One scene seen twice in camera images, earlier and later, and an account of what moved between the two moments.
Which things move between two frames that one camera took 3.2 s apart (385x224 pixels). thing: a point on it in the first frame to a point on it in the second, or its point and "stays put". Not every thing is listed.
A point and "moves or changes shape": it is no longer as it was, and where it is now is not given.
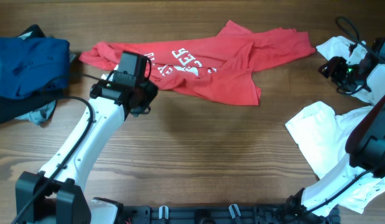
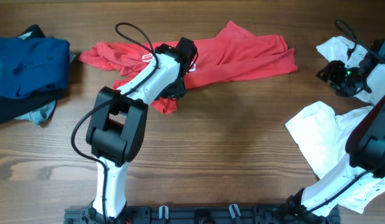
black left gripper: (145, 101) to (174, 91)
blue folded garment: (24, 68) stays put
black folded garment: (5, 109) stays put
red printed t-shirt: (221, 67) moves or changes shape
